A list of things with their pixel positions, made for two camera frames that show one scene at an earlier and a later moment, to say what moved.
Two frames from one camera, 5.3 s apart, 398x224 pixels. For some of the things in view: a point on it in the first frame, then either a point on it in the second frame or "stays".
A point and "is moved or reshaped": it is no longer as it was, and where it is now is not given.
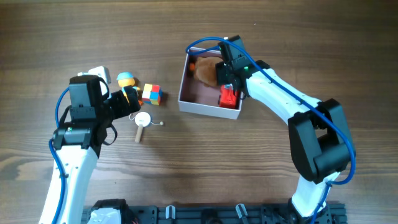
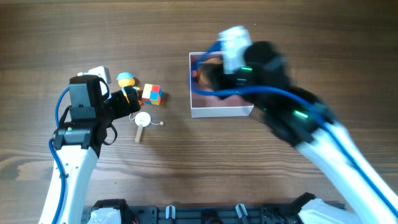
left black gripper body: [117, 106] stays
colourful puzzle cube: [152, 94] stays
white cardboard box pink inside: [194, 96] is moved or reshaped
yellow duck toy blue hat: [127, 79] stays
